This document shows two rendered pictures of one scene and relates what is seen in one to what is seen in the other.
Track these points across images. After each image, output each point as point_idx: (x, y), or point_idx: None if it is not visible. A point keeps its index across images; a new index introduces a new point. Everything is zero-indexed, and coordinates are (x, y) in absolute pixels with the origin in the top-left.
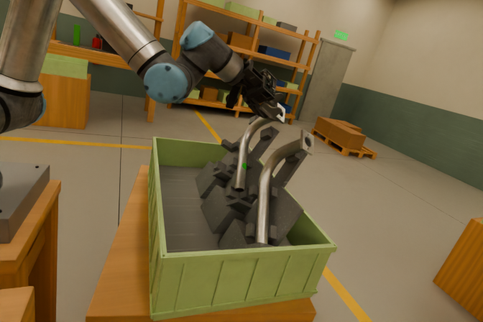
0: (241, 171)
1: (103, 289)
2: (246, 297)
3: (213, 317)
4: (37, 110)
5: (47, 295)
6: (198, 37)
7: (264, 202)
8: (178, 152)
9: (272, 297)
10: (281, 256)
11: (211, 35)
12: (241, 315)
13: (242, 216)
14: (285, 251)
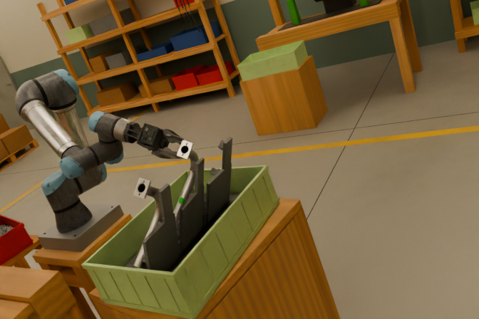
0: (176, 205)
1: None
2: (140, 302)
3: (130, 311)
4: (98, 173)
5: None
6: (90, 126)
7: (147, 234)
8: (207, 181)
9: (158, 308)
10: (137, 275)
11: (97, 121)
12: (142, 315)
13: None
14: (137, 271)
